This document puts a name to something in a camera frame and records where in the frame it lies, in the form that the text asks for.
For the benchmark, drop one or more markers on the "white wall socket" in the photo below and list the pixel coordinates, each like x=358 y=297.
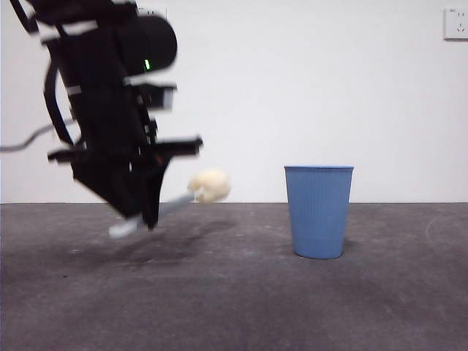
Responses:
x=161 y=10
x=457 y=23

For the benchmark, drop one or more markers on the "blue ribbed plastic cup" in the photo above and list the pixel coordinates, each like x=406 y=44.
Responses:
x=318 y=215

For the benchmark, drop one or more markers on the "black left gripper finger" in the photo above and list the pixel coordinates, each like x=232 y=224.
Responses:
x=151 y=190
x=109 y=186

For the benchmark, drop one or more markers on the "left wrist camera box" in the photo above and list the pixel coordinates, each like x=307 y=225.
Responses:
x=166 y=98

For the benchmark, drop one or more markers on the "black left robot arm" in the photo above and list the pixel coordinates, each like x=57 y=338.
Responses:
x=157 y=40

